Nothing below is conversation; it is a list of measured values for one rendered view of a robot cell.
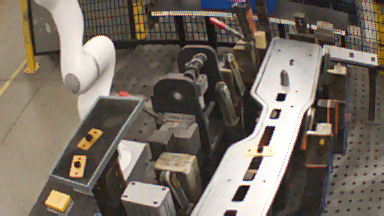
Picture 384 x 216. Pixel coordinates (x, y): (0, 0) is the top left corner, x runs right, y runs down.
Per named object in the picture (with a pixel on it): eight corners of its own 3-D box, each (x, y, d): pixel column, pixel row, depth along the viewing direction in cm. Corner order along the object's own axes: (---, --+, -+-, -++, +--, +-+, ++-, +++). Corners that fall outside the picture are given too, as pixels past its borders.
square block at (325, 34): (336, 106, 220) (332, 30, 200) (322, 104, 222) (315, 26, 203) (338, 96, 226) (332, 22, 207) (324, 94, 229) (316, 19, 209)
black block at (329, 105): (332, 179, 182) (338, 110, 166) (308, 179, 185) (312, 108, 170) (335, 165, 188) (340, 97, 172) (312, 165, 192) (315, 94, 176)
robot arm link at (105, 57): (74, 121, 183) (63, 58, 170) (97, 89, 197) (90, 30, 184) (101, 127, 179) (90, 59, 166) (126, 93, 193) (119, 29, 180)
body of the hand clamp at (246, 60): (260, 141, 210) (251, 50, 191) (242, 140, 212) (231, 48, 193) (264, 131, 214) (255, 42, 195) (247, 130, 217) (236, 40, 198)
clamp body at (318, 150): (322, 219, 164) (334, 137, 146) (291, 220, 169) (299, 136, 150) (328, 201, 172) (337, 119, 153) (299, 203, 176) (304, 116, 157)
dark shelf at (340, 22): (348, 37, 208) (348, 31, 206) (147, 17, 239) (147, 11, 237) (348, 18, 225) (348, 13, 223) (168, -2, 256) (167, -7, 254)
